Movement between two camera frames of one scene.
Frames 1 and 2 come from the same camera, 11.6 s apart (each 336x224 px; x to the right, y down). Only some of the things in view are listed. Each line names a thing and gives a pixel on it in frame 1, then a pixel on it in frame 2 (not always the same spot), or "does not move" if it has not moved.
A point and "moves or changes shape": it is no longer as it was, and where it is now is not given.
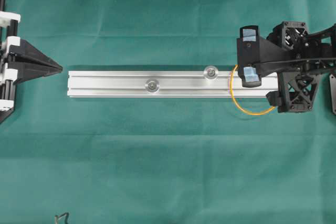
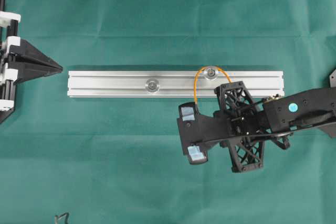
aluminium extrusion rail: [168, 83] does not move
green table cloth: [161, 160] does not move
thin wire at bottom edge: [57, 217] does not move
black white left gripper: [30, 61] does not move
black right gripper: [296, 77] -> [247, 125]
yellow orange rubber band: [234, 102] moves or changes shape
